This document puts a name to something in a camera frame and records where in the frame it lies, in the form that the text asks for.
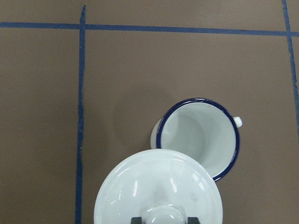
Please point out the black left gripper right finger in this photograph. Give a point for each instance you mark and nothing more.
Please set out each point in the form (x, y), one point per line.
(193, 220)

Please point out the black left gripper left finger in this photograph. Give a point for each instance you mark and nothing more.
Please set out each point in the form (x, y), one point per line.
(136, 220)

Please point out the white enamel lid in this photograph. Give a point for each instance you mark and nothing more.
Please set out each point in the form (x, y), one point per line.
(161, 186)

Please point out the white enamel mug blue rim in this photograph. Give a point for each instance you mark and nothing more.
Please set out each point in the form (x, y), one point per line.
(202, 129)

